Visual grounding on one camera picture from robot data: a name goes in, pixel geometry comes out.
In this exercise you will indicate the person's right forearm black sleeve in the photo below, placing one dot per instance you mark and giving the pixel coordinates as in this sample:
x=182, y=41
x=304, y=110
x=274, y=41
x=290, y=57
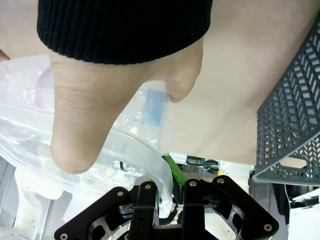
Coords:
x=125, y=25

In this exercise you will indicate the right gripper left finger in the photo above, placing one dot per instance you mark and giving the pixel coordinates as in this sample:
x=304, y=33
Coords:
x=142, y=207

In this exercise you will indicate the clear bottle blue label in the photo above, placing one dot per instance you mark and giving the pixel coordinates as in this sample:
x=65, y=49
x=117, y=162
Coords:
x=153, y=107

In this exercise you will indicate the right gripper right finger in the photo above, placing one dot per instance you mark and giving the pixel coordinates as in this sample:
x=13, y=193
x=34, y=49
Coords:
x=195, y=207

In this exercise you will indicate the person's right hand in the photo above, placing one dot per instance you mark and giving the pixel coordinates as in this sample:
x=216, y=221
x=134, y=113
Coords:
x=87, y=105

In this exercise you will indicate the dark grey plastic basket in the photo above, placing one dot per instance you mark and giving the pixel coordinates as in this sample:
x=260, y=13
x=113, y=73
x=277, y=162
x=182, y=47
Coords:
x=287, y=112

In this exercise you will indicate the large clear plastic bin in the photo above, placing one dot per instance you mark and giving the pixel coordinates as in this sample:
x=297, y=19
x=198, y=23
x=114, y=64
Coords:
x=25, y=125

